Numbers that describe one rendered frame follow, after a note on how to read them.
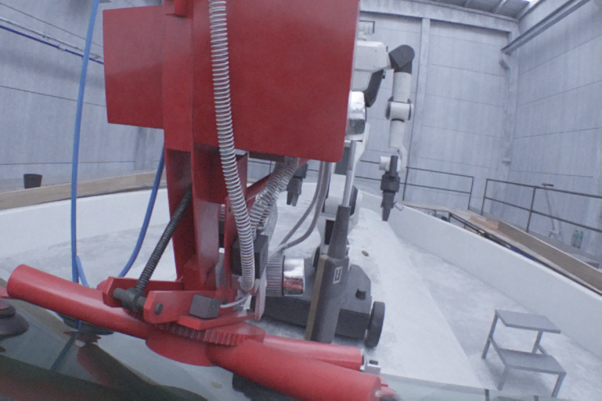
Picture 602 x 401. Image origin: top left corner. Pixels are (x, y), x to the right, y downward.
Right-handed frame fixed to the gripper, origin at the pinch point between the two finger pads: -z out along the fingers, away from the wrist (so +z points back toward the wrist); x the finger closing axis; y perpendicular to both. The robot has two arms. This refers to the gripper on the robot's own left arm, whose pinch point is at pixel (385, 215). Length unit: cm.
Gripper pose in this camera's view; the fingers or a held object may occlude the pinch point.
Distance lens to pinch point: 145.6
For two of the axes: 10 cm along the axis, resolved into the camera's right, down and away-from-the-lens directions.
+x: -2.5, -1.9, -9.5
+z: 1.9, -9.7, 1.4
